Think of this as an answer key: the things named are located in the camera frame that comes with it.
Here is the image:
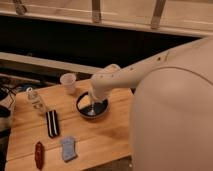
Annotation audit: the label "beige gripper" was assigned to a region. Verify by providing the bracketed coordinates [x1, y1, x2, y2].
[87, 63, 122, 109]

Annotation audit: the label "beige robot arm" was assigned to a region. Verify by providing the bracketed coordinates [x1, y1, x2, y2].
[91, 36, 213, 171]

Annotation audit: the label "black round bowl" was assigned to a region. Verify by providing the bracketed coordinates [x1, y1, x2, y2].
[76, 92, 108, 119]

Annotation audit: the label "translucent plastic cup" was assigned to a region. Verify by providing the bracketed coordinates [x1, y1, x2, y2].
[60, 73, 76, 94]

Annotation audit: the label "black cables at left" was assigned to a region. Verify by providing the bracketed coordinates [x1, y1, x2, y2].
[0, 78, 18, 134]

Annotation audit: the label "wooden bracket middle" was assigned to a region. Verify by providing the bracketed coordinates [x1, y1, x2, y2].
[92, 0, 101, 23]

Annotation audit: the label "wooden bracket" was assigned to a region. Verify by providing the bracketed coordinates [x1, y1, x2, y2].
[12, 0, 27, 15]
[92, 0, 101, 23]
[150, 0, 166, 29]

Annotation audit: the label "wooden bracket right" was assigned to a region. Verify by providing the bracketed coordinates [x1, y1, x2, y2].
[150, 0, 166, 29]

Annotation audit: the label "wooden bracket left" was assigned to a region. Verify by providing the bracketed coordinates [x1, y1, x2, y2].
[12, 0, 27, 15]

